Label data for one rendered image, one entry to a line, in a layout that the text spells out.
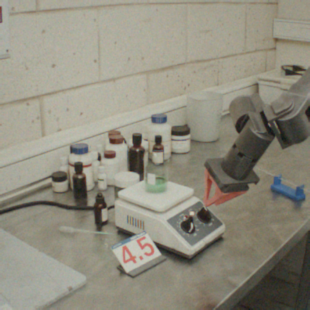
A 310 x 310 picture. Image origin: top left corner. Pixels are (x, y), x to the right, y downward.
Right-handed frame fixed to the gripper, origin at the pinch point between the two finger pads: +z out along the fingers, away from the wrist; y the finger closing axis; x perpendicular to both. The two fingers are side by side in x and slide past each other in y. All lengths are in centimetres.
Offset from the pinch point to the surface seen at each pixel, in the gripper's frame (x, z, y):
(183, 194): -5.3, 3.6, 2.1
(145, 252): 3.5, 9.3, 13.4
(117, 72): -63, 14, -11
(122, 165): -32.8, 23.3, -3.3
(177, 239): 4.2, 5.2, 8.2
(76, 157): -32.7, 19.8, 11.5
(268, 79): -72, 16, -90
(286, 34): -97, 5, -116
